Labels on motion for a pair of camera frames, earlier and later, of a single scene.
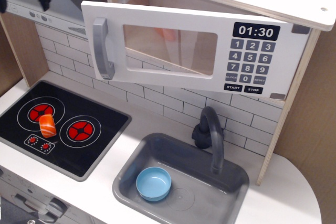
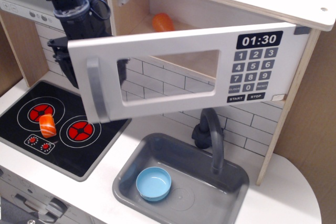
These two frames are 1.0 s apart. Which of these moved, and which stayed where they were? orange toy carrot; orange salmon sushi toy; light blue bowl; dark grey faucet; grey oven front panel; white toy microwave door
Moved: white toy microwave door; orange toy carrot
Stayed: orange salmon sushi toy; grey oven front panel; light blue bowl; dark grey faucet
